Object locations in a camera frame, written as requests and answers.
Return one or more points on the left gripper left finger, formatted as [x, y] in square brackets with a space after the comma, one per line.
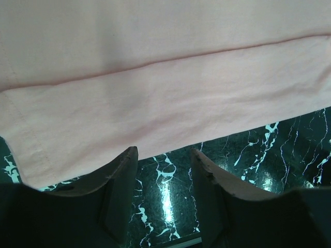
[91, 212]

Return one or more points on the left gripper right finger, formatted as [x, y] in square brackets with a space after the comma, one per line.
[235, 213]

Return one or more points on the salmon pink t shirt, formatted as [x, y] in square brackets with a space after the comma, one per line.
[83, 80]

